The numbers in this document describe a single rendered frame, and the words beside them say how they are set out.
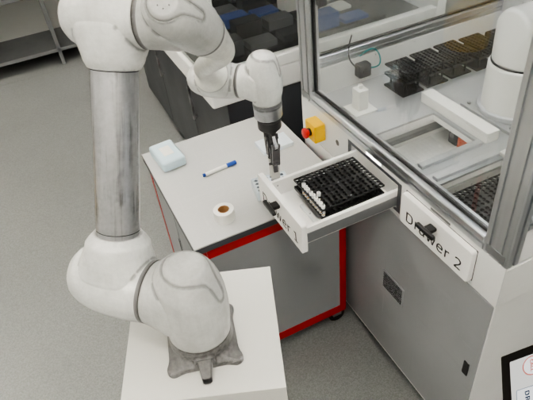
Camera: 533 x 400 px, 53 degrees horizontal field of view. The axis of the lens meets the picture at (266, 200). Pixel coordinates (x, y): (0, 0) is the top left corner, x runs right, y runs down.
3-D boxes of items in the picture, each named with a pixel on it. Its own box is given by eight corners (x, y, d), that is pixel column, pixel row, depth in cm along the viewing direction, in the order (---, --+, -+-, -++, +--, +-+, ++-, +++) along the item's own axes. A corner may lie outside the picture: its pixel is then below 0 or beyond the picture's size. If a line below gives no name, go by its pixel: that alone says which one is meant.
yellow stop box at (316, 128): (313, 144, 195) (312, 128, 190) (304, 136, 200) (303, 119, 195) (326, 140, 196) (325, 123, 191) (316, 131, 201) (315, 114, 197)
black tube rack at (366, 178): (322, 226, 162) (321, 210, 158) (294, 194, 175) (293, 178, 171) (383, 201, 168) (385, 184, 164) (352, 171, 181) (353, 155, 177)
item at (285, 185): (305, 244, 157) (304, 229, 153) (266, 197, 176) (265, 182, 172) (417, 198, 169) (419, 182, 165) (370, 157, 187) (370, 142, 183)
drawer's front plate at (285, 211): (303, 254, 157) (301, 227, 150) (260, 199, 177) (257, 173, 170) (308, 251, 157) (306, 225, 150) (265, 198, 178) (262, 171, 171)
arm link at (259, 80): (288, 92, 166) (247, 90, 170) (284, 44, 157) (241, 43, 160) (278, 110, 159) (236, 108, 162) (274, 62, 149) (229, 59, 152)
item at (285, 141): (264, 155, 206) (264, 152, 205) (254, 144, 212) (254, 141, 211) (293, 145, 210) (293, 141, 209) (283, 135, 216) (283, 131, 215)
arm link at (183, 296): (216, 362, 123) (204, 300, 109) (146, 344, 128) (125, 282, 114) (241, 307, 135) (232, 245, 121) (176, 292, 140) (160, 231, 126)
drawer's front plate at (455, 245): (465, 282, 143) (472, 254, 136) (399, 220, 164) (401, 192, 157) (471, 280, 144) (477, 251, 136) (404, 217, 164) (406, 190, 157)
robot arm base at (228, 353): (169, 394, 124) (165, 381, 120) (163, 318, 141) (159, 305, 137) (247, 378, 126) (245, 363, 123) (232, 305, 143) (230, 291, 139)
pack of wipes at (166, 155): (187, 164, 207) (185, 155, 204) (164, 174, 203) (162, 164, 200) (172, 147, 217) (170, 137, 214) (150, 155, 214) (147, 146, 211)
